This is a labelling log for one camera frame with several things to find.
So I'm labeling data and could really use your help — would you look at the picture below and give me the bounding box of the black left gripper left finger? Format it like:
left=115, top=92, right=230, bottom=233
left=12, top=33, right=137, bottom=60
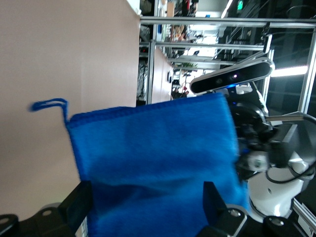
left=18, top=181, right=96, bottom=237

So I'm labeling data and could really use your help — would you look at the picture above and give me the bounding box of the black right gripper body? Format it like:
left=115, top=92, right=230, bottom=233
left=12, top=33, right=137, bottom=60
left=227, top=101, right=278, bottom=160

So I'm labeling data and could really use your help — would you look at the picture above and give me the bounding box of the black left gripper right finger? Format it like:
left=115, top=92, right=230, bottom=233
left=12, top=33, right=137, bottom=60
left=196, top=182, right=248, bottom=237

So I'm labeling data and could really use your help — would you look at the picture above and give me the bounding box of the blue microfibre towel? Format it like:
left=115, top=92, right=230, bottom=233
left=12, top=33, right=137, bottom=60
left=29, top=92, right=250, bottom=237

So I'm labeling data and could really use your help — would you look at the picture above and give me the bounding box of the ceiling light strip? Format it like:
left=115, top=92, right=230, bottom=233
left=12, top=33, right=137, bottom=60
left=271, top=65, right=309, bottom=78

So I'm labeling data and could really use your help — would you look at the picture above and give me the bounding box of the neighbouring brown table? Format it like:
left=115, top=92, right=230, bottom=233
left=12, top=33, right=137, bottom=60
left=151, top=47, right=174, bottom=104

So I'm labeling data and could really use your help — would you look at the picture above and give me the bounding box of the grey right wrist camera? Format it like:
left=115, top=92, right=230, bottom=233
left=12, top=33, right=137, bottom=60
left=189, top=58, right=275, bottom=94

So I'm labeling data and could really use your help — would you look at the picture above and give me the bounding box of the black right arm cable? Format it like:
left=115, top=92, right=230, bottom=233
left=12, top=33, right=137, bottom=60
left=264, top=112, right=316, bottom=185

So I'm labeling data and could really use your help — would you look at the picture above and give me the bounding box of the aluminium profile frame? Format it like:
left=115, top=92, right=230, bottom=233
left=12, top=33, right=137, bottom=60
left=137, top=16, right=316, bottom=237

